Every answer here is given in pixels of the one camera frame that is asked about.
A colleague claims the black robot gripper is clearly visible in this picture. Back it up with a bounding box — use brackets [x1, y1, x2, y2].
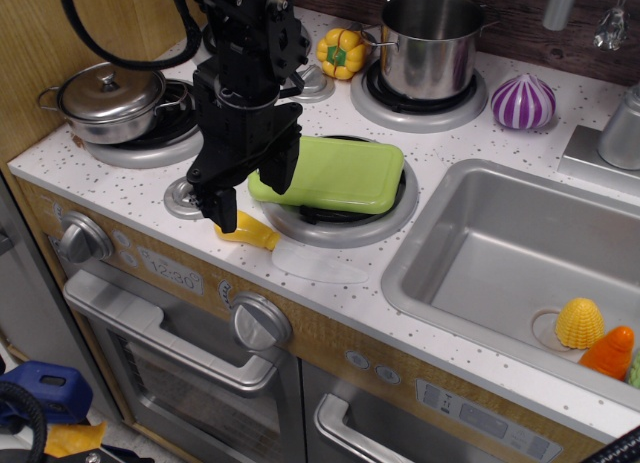
[187, 58, 302, 233]

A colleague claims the yellow handled toy knife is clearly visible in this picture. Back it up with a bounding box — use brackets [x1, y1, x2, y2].
[214, 211, 368, 284]

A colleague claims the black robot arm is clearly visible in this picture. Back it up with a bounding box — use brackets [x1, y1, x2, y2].
[187, 0, 308, 233]

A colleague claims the green plastic cutting board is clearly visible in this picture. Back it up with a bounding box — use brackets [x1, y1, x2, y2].
[248, 136, 404, 215]

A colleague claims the front right stove burner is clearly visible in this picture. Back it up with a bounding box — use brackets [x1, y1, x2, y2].
[258, 158, 418, 249]

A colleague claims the stove burner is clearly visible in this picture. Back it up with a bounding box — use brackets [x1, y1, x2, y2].
[258, 158, 418, 249]
[350, 60, 488, 134]
[82, 79, 203, 169]

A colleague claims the back left stove burner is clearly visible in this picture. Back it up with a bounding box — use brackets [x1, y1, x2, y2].
[82, 79, 203, 169]

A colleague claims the right silver stove knob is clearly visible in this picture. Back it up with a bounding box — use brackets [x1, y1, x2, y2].
[230, 291, 292, 352]

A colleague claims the silver stove knob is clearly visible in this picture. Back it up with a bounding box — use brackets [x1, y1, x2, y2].
[58, 211, 114, 264]
[230, 291, 292, 352]

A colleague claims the back right stove burner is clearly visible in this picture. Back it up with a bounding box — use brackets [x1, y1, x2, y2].
[350, 60, 488, 134]

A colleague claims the small lidded steel pot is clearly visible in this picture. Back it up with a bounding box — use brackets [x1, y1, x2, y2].
[37, 62, 189, 145]

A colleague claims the yellow toy bell pepper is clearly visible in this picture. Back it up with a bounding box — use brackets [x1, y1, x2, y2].
[316, 28, 368, 81]

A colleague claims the left silver stove knob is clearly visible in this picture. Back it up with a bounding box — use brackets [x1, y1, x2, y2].
[58, 211, 114, 264]

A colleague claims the toy oven door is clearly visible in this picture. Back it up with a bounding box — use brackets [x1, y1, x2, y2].
[64, 270, 306, 462]

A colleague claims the tall steel pot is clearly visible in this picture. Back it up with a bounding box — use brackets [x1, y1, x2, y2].
[360, 0, 501, 101]

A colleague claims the toy dishwasher door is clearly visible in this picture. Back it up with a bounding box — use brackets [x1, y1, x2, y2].
[299, 355, 611, 463]

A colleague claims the grey toy sink basin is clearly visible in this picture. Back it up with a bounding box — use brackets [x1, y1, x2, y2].
[381, 159, 639, 409]

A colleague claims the blue clamp tool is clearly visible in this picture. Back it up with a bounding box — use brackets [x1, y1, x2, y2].
[1, 361, 93, 424]

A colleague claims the purple striped toy onion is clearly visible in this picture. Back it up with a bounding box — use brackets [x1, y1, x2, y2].
[490, 74, 556, 130]

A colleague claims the silver faucet base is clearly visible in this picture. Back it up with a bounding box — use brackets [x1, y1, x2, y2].
[558, 125, 639, 197]

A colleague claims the yellow toy corn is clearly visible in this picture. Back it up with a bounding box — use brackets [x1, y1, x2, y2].
[555, 298, 605, 350]

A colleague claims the hanging silver tube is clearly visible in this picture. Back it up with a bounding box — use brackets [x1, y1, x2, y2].
[542, 0, 575, 31]

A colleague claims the silver metal canister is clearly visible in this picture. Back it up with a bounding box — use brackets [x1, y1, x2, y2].
[597, 84, 639, 171]

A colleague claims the hanging glass utensil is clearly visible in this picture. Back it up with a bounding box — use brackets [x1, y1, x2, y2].
[592, 0, 630, 52]

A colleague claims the orange toy carrot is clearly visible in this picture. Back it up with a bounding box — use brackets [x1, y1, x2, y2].
[579, 326, 635, 381]

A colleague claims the green toy vegetable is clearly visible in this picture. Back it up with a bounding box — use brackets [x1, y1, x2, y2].
[626, 351, 640, 389]

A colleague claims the black cable hose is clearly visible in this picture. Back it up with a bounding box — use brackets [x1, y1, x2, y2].
[56, 0, 204, 72]

